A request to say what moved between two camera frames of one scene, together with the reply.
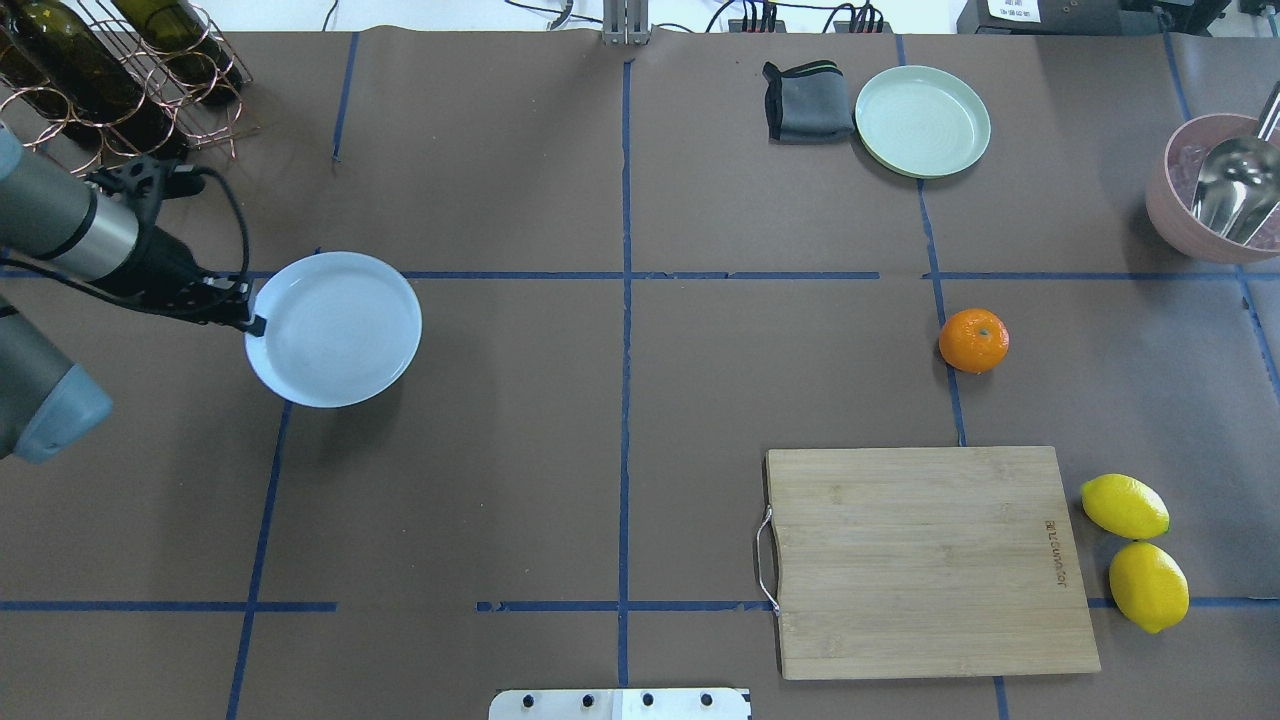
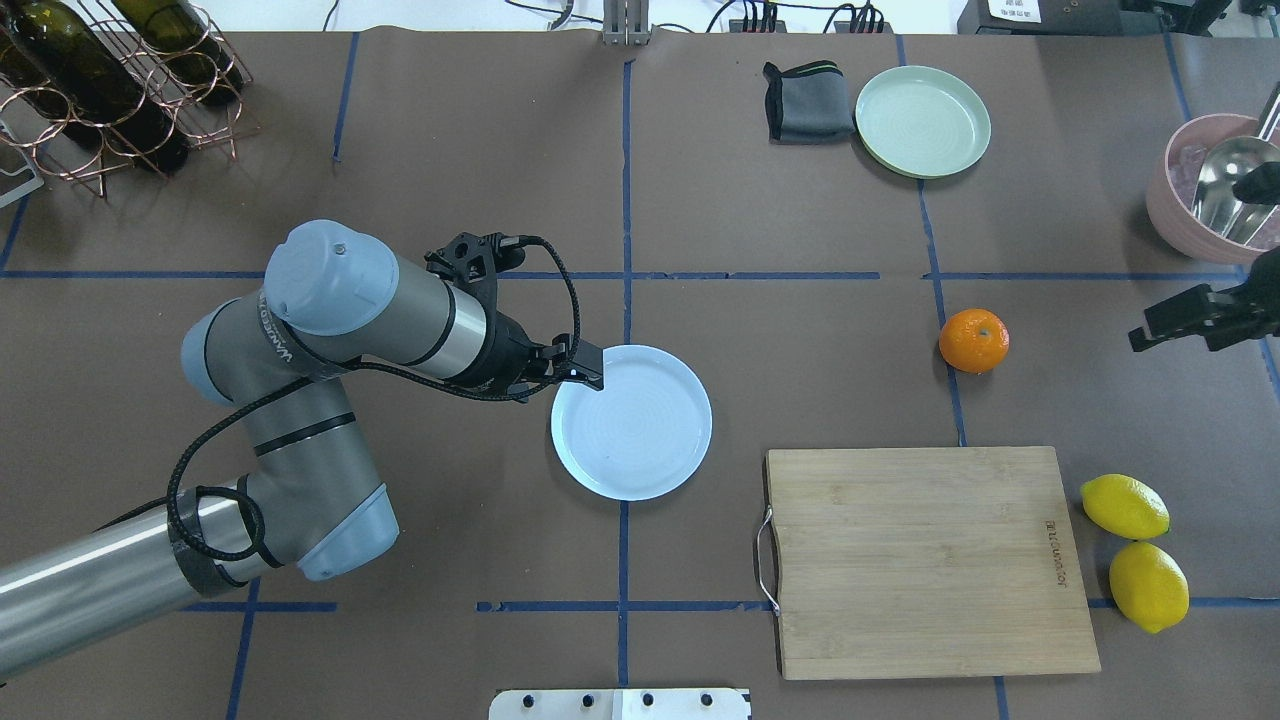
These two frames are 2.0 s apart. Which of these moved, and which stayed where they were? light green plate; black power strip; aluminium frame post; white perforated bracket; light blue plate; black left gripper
Moved: light blue plate; black left gripper
Stayed: black power strip; aluminium frame post; light green plate; white perforated bracket
